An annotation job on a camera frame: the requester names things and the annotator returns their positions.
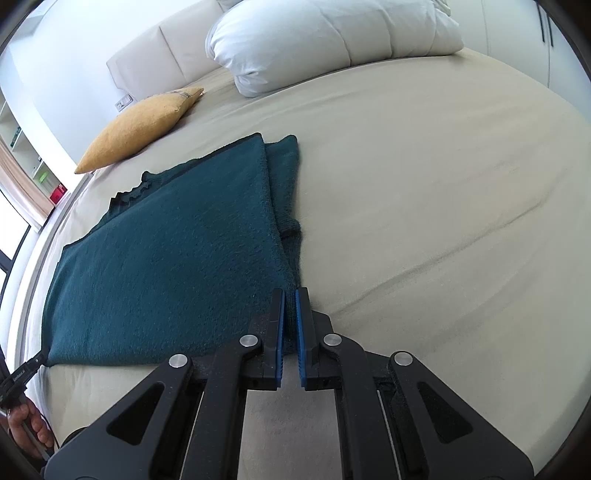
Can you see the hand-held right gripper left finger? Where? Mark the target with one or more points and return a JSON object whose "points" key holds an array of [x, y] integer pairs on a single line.
{"points": [[279, 341]]}

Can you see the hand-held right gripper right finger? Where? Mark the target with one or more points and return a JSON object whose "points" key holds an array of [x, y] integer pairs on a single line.
{"points": [[301, 341]]}

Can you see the dark green knit sweater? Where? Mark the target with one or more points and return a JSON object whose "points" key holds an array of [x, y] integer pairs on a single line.
{"points": [[184, 254]]}

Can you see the person's left hand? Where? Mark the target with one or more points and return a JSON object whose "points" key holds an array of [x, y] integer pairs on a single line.
{"points": [[25, 427]]}

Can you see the black framed window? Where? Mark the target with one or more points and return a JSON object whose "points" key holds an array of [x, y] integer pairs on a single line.
{"points": [[9, 240]]}

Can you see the bed with beige sheet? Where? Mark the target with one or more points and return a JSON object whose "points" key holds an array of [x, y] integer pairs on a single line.
{"points": [[415, 207]]}

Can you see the beige curtain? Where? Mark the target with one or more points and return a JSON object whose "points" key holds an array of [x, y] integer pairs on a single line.
{"points": [[23, 189]]}

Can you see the red box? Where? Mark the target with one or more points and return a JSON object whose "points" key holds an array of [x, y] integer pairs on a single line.
{"points": [[57, 193]]}

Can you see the green container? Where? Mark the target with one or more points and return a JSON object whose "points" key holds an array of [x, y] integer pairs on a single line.
{"points": [[45, 176]]}

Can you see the yellow throw pillow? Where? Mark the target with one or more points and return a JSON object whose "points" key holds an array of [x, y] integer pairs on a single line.
{"points": [[134, 129]]}

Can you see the white folded duvet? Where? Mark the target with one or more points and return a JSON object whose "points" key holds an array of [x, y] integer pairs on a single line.
{"points": [[323, 41]]}

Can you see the beige padded headboard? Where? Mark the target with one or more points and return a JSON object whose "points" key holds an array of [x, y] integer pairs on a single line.
{"points": [[152, 50]]}

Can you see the white wardrobe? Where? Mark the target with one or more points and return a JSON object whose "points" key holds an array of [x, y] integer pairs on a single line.
{"points": [[517, 37]]}

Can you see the white wall shelf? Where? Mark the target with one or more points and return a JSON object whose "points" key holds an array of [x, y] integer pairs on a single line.
{"points": [[25, 143]]}

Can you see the wall socket panel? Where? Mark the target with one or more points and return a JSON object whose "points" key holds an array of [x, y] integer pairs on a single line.
{"points": [[123, 103]]}

